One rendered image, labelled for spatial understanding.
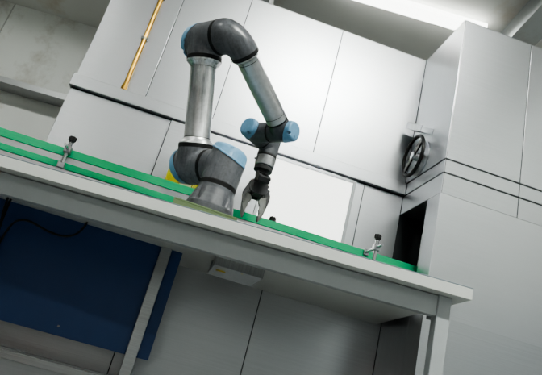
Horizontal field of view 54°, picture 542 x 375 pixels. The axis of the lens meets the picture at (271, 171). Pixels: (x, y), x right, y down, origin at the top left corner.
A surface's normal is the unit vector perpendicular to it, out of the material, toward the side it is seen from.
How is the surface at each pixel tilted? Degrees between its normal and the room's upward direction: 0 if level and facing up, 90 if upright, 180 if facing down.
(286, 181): 90
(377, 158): 90
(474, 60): 90
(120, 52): 90
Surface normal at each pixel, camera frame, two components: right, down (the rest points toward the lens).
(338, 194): 0.22, -0.32
